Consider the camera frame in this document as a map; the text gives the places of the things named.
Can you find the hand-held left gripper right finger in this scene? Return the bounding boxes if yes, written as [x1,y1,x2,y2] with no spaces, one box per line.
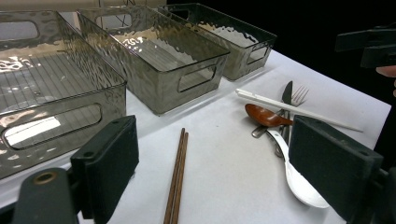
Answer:
[288,114,385,223]

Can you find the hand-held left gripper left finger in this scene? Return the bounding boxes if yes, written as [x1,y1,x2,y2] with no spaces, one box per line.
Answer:
[70,115,140,224]

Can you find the white ceramic spoon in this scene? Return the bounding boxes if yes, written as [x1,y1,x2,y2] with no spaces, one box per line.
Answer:
[266,129,331,209]

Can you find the brown wooden chopstick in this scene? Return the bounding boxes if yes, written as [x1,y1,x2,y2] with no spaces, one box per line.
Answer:
[163,127,187,224]
[170,132,190,224]

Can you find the metal fork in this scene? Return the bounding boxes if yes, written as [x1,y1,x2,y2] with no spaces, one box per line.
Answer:
[251,85,310,139]

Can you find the brown wooden spoon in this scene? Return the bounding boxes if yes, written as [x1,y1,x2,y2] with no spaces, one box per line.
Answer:
[244,103,295,129]

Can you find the white chopstick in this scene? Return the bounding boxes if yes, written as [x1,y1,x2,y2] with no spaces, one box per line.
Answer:
[236,91,363,133]
[235,88,364,132]

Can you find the smoky clear plastic bin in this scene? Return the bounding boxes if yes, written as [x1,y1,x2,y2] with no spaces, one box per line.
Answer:
[77,5,232,116]
[157,3,278,82]
[0,9,128,181]

